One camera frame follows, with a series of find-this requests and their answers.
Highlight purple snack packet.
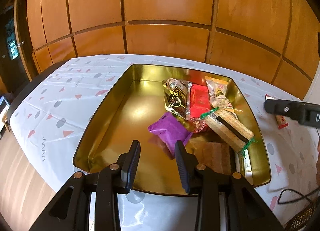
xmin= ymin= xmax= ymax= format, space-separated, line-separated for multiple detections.
xmin=147 ymin=112 xmax=193 ymax=159

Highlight gold black snack packet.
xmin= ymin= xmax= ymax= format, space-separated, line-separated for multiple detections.
xmin=163 ymin=78 xmax=193 ymax=119

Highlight wicker basket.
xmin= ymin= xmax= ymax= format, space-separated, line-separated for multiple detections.
xmin=284 ymin=200 xmax=318 ymax=231

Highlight red white snack packet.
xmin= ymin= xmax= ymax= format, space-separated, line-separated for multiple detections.
xmin=265 ymin=94 xmax=288 ymax=130

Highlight orange white snack packet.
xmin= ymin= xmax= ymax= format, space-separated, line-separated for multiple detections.
xmin=205 ymin=76 xmax=236 ymax=112

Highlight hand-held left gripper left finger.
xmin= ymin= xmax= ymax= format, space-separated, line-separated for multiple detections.
xmin=35 ymin=140 xmax=141 ymax=231

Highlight red patterned candy wrapper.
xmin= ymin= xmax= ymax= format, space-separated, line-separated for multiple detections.
xmin=189 ymin=118 xmax=209 ymax=134

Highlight black cable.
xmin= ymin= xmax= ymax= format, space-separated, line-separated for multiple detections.
xmin=278 ymin=188 xmax=318 ymax=205

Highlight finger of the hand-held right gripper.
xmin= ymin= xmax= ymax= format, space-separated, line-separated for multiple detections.
xmin=264 ymin=98 xmax=303 ymax=122

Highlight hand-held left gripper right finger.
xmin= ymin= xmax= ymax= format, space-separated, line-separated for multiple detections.
xmin=174 ymin=140 xmax=284 ymax=231

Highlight cracker packet green ends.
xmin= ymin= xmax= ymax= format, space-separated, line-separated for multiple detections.
xmin=201 ymin=107 xmax=258 ymax=154

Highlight brown white stick packet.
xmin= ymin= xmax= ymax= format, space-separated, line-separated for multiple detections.
xmin=240 ymin=149 xmax=253 ymax=173

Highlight brown wafer packet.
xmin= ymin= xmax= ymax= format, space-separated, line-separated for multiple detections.
xmin=189 ymin=140 xmax=235 ymax=174

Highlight white patterned tablecloth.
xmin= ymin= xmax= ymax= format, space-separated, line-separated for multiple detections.
xmin=7 ymin=54 xmax=320 ymax=231

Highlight gold tin tray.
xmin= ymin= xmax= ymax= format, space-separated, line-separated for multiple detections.
xmin=72 ymin=64 xmax=272 ymax=196

